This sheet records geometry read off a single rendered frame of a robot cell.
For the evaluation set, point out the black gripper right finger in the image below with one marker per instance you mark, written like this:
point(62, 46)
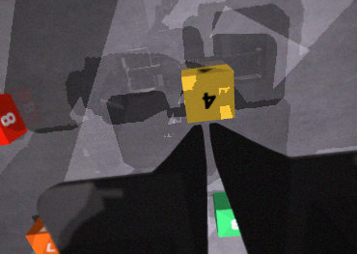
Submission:
point(270, 193)

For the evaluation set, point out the orange block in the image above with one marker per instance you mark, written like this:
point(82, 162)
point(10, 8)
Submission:
point(40, 240)

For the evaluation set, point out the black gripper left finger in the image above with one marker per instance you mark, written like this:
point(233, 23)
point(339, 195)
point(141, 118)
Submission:
point(169, 201)

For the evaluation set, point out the red block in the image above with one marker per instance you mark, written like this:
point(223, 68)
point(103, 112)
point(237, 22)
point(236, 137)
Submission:
point(11, 125)

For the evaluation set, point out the green block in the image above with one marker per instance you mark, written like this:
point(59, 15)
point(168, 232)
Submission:
point(225, 221)

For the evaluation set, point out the yellow block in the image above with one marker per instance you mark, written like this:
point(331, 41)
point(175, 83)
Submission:
point(208, 93)

